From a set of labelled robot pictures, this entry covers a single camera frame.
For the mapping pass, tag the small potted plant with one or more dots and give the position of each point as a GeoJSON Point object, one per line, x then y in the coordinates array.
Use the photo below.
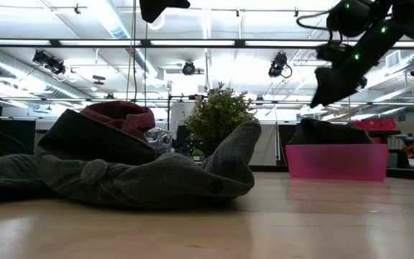
{"type": "Point", "coordinates": [197, 154]}

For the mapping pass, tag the clear plastic bin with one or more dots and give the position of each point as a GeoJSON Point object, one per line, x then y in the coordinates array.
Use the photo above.
{"type": "Point", "coordinates": [160, 140]}

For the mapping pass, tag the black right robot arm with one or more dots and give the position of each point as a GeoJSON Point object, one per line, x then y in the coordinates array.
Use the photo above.
{"type": "Point", "coordinates": [350, 16]}

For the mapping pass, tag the black aluminium table frame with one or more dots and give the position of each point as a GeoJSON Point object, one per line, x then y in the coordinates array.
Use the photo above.
{"type": "Point", "coordinates": [408, 173]}

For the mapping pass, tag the red background bins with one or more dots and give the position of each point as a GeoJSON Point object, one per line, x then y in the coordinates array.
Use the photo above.
{"type": "Point", "coordinates": [374, 124]}

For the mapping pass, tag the black baseball cap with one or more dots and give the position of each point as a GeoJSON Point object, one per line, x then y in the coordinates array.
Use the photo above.
{"type": "Point", "coordinates": [85, 140]}
{"type": "Point", "coordinates": [329, 133]}

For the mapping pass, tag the grey-green cloth pile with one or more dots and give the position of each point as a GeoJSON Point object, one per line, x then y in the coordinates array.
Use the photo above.
{"type": "Point", "coordinates": [156, 180]}

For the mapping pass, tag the silver ceiling duct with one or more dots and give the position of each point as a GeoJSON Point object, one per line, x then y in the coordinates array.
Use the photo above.
{"type": "Point", "coordinates": [20, 73]}

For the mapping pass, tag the white ceiling duct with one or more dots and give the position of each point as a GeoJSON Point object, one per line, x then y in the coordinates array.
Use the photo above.
{"type": "Point", "coordinates": [120, 25]}

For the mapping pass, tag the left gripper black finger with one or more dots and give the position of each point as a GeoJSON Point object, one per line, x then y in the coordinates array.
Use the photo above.
{"type": "Point", "coordinates": [156, 9]}

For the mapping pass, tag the maroon baseball cap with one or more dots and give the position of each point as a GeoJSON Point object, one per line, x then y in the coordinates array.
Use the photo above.
{"type": "Point", "coordinates": [128, 131]}
{"type": "Point", "coordinates": [120, 109]}

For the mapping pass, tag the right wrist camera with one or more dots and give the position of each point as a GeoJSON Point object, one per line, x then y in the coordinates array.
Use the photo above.
{"type": "Point", "coordinates": [329, 52]}

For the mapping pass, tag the green artificial potted plant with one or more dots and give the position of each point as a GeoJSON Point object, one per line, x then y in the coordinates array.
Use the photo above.
{"type": "Point", "coordinates": [217, 115]}

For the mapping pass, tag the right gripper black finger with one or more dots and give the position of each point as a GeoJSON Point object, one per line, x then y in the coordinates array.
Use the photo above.
{"type": "Point", "coordinates": [336, 86]}

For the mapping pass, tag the red plastic bin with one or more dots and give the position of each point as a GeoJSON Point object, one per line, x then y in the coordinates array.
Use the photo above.
{"type": "Point", "coordinates": [336, 162]}

